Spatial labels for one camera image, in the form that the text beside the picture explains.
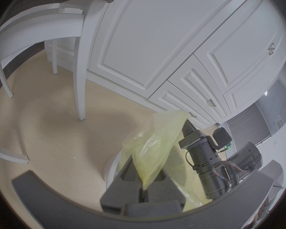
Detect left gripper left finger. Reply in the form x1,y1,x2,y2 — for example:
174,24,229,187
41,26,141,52
100,155,143,215

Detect yellow plastic bag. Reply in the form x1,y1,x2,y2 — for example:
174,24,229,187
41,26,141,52
119,110,204,213

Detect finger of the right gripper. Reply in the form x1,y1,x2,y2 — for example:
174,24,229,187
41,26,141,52
182,118,199,139

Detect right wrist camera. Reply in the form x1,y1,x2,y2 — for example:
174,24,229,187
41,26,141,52
213,127,232,150

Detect white chair with grey seat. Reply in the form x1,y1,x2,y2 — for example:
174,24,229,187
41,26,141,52
0,0,115,164

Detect white wardrobe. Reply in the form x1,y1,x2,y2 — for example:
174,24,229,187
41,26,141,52
45,0,286,129

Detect white trash bin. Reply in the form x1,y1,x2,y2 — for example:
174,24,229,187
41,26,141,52
104,149,193,193

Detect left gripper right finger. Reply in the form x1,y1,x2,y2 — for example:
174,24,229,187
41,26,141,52
143,169,186,212

